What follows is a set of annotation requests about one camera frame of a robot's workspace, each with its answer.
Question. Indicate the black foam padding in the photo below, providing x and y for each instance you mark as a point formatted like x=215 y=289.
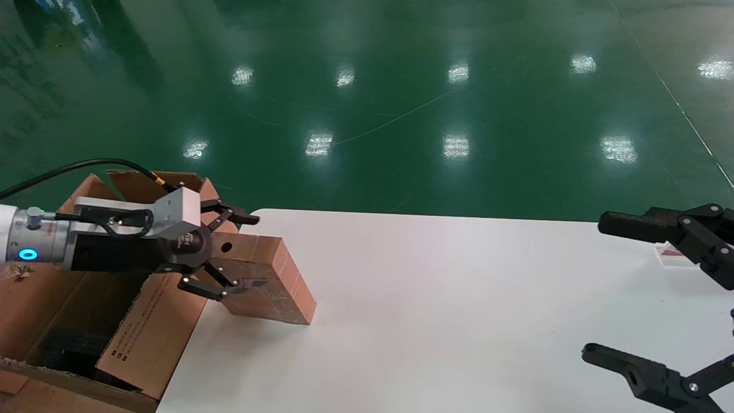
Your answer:
x=74 y=350

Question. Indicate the big open cardboard box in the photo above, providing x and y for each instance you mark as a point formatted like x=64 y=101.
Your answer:
x=155 y=332

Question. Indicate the small taped cardboard box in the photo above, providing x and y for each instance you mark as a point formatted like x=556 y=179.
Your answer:
x=269 y=281

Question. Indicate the red and white card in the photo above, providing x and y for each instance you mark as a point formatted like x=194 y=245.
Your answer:
x=671 y=259

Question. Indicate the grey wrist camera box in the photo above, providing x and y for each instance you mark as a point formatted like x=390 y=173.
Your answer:
x=180 y=215

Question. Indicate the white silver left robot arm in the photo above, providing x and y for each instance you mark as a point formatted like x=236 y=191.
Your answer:
x=51 y=244

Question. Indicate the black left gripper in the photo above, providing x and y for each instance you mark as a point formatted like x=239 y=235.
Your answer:
x=126 y=255

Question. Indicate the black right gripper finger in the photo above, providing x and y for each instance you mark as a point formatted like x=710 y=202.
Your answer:
x=648 y=378
x=694 y=235

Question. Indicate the silver camera mount bracket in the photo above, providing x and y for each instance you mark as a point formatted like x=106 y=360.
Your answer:
x=92 y=202

